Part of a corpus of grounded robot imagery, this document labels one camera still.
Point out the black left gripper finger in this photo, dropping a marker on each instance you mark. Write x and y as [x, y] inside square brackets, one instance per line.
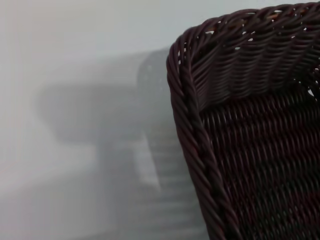
[117, 120]

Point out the dark brown wicker basket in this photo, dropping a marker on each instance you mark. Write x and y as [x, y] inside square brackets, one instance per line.
[250, 150]

